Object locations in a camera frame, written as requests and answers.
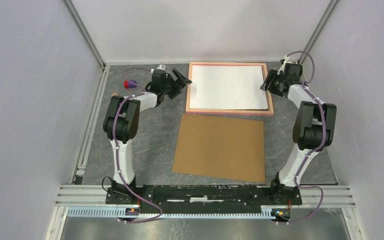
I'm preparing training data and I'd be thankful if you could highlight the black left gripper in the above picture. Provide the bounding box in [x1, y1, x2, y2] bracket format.
[161, 68, 192, 100]

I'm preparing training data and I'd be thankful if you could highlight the mountain sea photo print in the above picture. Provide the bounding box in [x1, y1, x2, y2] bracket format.
[188, 64, 270, 111]

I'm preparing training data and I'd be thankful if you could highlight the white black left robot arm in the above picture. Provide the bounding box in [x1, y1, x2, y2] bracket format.
[102, 64, 192, 204]

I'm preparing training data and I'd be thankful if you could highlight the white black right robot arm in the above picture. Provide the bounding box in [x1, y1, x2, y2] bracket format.
[261, 59, 337, 204]

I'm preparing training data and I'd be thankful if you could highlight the red purple toy block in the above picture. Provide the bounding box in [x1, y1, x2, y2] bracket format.
[123, 80, 138, 89]

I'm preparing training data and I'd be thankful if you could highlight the brown cardboard backing board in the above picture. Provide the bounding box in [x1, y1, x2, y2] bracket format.
[172, 113, 266, 183]

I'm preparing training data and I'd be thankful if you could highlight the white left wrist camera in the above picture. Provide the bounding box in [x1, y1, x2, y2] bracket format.
[150, 64, 167, 74]

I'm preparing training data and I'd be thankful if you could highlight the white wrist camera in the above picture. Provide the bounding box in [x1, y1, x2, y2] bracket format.
[277, 55, 292, 75]
[150, 64, 167, 74]

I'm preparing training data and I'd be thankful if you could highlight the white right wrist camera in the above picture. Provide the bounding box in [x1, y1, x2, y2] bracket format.
[277, 55, 292, 75]

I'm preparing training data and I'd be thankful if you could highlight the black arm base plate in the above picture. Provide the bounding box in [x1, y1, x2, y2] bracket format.
[106, 185, 303, 214]

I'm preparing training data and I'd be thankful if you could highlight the aluminium rail at front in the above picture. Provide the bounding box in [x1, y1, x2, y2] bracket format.
[56, 185, 356, 208]

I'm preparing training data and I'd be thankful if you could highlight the slotted white cable duct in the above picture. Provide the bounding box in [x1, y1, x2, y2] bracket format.
[67, 206, 275, 220]

